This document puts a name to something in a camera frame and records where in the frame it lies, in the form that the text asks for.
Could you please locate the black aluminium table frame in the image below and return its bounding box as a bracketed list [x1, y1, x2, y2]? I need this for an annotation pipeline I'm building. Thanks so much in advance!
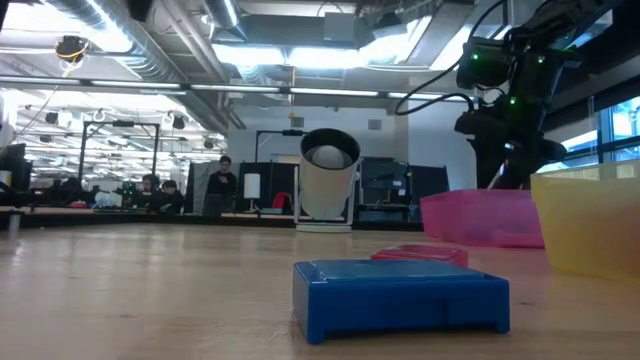
[0, 212, 426, 232]

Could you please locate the grey cloth partition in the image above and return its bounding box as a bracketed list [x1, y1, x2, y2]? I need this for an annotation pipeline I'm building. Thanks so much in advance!
[191, 160, 211, 214]

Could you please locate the black partition panel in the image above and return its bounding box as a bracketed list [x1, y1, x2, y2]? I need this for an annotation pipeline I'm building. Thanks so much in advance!
[407, 164, 451, 221]

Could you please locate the person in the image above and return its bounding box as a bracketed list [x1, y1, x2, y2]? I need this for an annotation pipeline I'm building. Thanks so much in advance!
[135, 173, 164, 214]
[203, 154, 239, 217]
[158, 178, 185, 214]

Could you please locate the white crumpled bag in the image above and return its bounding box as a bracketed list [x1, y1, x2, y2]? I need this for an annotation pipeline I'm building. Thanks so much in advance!
[94, 191, 124, 209]

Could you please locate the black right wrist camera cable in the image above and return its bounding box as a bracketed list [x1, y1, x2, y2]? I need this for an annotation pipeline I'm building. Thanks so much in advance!
[393, 0, 506, 117]

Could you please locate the red translucent plastic bin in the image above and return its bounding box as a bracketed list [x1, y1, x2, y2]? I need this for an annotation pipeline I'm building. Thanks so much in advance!
[419, 188, 546, 250]

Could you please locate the red chair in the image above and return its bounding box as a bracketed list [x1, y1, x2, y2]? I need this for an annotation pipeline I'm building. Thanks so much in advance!
[272, 191, 295, 215]

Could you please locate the blue plastic case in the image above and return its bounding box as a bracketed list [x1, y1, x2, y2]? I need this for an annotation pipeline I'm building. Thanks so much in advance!
[292, 258, 512, 346]

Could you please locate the small white shade lamp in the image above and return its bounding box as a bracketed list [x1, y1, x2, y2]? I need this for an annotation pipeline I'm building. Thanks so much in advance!
[243, 173, 262, 214]

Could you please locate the grey ceiling unit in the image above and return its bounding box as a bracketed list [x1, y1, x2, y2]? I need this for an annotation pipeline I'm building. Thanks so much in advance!
[323, 12, 374, 44]

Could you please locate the black metal gantry frame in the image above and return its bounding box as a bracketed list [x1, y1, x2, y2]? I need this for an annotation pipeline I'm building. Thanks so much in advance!
[77, 119, 161, 176]
[254, 128, 309, 164]

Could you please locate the yellow translucent plastic bin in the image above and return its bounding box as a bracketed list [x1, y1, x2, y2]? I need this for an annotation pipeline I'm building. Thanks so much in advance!
[529, 158, 640, 285]

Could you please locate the red plastic case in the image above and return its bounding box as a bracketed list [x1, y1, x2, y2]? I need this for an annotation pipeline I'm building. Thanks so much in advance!
[370, 243, 470, 268]

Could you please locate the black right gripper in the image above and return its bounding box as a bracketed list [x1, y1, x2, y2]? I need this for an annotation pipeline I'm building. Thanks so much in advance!
[454, 49, 569, 190]

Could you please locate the yellow black cable reel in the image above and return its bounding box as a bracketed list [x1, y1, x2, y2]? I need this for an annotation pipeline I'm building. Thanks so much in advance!
[53, 34, 91, 64]

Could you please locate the long ceiling light bar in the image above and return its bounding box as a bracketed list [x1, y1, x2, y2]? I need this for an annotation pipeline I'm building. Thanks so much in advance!
[0, 74, 471, 104]

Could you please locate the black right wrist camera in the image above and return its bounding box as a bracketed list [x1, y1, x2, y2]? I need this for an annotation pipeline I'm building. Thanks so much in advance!
[455, 37, 516, 92]

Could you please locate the window with black frame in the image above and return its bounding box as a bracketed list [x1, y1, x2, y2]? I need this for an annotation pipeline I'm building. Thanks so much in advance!
[559, 74, 640, 169]

